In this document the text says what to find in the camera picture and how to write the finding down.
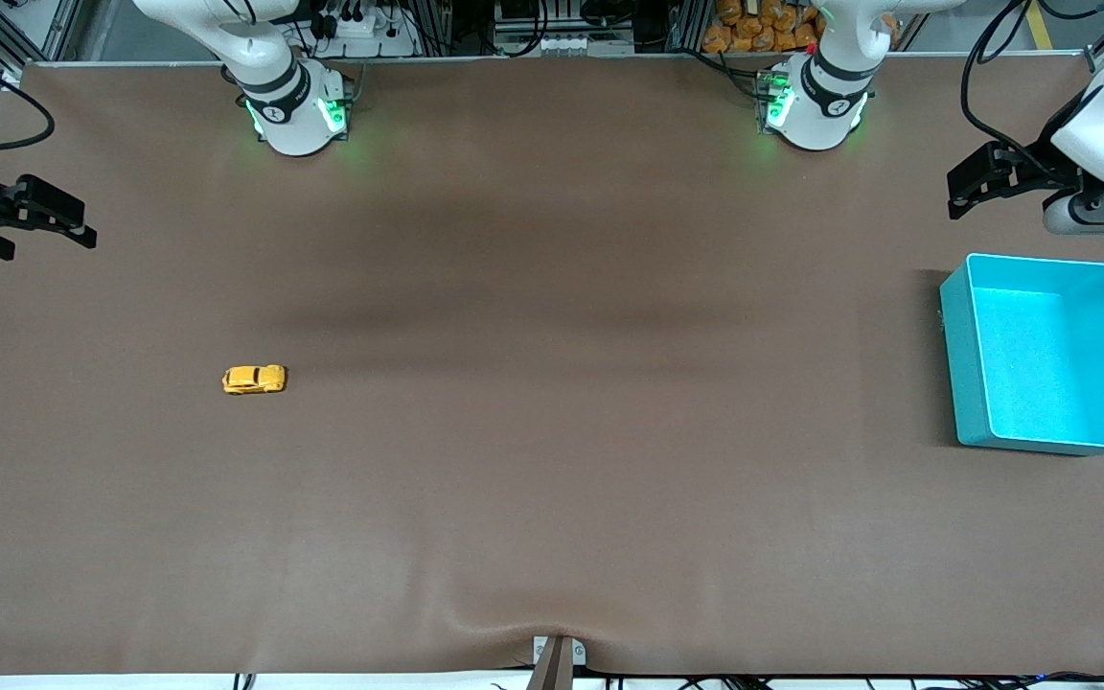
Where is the teal plastic storage bin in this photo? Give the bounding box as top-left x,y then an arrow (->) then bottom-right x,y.
939,253 -> 1104,456

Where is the white power strip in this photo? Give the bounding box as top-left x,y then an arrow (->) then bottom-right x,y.
308,0 -> 419,58

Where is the grey metal clamp bracket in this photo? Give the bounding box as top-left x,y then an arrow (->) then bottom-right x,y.
531,634 -> 587,690

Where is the orange snack pile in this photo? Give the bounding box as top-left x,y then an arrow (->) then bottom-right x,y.
702,0 -> 826,55

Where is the white connector block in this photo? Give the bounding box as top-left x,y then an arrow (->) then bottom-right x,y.
494,29 -> 635,57

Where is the yellow beetle toy car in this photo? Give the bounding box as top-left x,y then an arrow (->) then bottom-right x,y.
222,364 -> 287,396

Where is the brown table mat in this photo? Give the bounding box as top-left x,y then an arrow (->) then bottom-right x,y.
0,53 -> 1104,677

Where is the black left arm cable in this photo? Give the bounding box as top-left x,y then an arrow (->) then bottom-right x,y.
960,0 -> 1080,183

